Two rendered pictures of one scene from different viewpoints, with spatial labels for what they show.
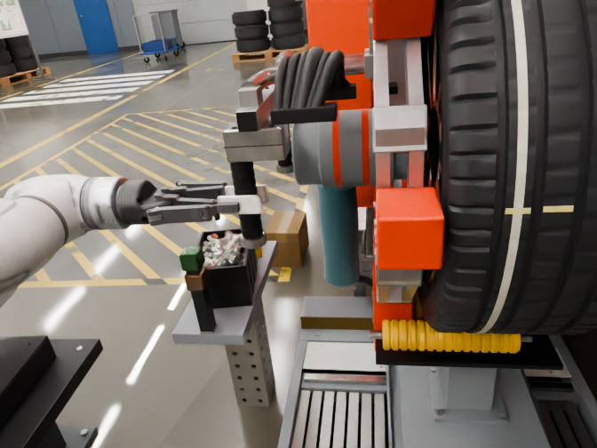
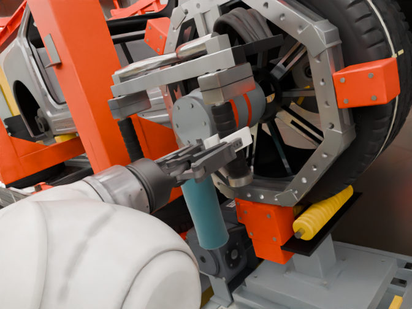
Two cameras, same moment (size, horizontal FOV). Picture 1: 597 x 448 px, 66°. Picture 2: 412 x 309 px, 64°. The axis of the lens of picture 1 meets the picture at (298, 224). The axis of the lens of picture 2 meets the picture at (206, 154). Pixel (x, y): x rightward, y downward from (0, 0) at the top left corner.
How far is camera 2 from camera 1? 0.68 m
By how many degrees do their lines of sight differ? 49
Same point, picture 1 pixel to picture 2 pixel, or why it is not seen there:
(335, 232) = (209, 197)
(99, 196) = (122, 183)
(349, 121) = not seen: hidden behind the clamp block
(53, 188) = (67, 194)
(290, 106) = (257, 39)
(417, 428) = (328, 301)
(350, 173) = (243, 119)
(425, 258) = (396, 86)
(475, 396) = (329, 256)
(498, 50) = not seen: outside the picture
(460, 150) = (369, 28)
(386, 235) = (385, 75)
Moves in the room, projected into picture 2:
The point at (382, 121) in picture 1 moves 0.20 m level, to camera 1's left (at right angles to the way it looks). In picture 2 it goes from (321, 28) to (280, 40)
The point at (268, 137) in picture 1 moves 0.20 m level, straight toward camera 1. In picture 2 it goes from (245, 70) to (372, 38)
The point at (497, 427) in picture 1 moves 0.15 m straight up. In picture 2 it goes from (348, 266) to (340, 225)
